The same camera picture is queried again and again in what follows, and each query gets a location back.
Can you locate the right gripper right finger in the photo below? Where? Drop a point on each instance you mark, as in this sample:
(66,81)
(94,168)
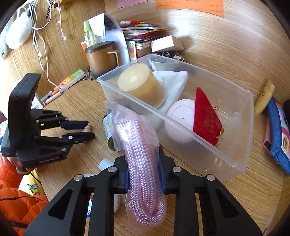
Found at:
(221,213)

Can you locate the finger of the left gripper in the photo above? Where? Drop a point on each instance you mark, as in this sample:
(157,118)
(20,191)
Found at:
(77,137)
(74,125)

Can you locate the pink round jar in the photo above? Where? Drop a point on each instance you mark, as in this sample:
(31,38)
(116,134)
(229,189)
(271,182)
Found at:
(183,112)

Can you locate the red velvet pouch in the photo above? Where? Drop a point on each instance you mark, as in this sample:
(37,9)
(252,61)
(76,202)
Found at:
(206,122)

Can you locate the white drawstring bag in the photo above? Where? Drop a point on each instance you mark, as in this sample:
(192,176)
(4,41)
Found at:
(173,83)

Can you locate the person left hand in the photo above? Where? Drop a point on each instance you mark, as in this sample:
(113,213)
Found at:
(19,167)

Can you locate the dark green spray bottle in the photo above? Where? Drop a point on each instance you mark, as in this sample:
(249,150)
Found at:
(108,129)

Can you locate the green orange tube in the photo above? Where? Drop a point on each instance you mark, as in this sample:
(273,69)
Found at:
(71,80)

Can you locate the clear plastic storage bin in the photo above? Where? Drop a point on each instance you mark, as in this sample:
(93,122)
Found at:
(232,104)

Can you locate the orange jacket sleeve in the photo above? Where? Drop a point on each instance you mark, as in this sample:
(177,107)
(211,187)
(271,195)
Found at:
(18,208)

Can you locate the brown ceramic mug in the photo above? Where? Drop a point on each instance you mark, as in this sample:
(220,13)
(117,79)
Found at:
(102,58)

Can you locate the orange sunscreen tube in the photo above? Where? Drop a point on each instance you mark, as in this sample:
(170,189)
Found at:
(84,45)

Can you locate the fruit pattern box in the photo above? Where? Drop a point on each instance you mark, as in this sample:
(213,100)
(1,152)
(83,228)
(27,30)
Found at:
(131,50)

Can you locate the green lotion bottle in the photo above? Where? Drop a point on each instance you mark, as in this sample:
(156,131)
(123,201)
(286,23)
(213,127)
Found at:
(88,35)

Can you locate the blue patchwork pouch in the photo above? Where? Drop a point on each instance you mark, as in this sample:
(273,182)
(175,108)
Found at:
(277,135)

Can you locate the white fluffy item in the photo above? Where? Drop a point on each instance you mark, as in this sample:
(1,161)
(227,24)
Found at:
(15,33)

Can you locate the stack of books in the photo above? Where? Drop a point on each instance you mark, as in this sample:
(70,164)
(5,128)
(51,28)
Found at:
(142,33)

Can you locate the yellow tube bottle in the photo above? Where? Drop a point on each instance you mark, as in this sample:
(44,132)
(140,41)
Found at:
(265,97)

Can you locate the white cardboard box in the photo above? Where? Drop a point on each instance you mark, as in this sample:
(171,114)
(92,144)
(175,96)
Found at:
(168,43)

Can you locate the pink sticky note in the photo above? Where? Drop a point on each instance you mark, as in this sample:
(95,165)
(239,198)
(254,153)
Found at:
(125,3)

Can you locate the orange sticky note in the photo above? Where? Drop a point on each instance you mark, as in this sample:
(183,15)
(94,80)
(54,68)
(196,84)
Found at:
(214,7)

